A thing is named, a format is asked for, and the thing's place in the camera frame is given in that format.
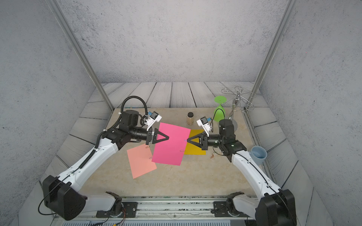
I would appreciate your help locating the salmon pink paper sheet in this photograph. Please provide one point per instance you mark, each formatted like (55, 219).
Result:
(140, 160)

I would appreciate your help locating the chrome glass holder stand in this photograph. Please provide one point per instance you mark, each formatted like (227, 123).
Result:
(238, 102)

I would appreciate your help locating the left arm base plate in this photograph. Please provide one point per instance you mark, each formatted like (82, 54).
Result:
(120, 210)

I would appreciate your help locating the left aluminium frame post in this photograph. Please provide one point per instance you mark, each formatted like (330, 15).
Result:
(59, 16)

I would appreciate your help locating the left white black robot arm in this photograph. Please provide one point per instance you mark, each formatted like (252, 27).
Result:
(61, 193)

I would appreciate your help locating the aluminium frame post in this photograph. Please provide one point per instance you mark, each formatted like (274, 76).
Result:
(59, 16)
(271, 52)

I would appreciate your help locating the green plastic wine glass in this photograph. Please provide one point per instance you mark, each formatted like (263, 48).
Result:
(219, 113)

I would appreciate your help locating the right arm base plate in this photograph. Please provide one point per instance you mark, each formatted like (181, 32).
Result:
(220, 209)

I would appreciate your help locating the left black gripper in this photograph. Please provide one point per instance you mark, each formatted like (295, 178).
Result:
(150, 135)

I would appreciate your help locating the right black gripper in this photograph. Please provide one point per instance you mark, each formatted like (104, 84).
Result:
(203, 141)

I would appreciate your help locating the light blue cup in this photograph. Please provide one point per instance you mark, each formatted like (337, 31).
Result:
(258, 154)

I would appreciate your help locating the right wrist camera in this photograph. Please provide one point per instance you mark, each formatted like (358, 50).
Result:
(206, 124)

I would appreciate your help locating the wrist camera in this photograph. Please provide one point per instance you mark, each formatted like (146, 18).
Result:
(206, 124)
(152, 117)

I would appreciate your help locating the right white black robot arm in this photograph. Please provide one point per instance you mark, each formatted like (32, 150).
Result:
(274, 206)

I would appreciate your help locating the magenta paper sheet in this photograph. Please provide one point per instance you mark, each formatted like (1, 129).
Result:
(168, 152)

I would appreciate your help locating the small black-capped bottle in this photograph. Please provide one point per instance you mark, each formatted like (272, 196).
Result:
(190, 118)

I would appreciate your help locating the right aluminium frame post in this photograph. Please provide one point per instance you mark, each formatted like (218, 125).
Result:
(271, 52)

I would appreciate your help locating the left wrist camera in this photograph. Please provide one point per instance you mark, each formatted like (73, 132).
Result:
(152, 117)

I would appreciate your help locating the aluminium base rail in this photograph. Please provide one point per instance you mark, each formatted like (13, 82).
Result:
(164, 211)

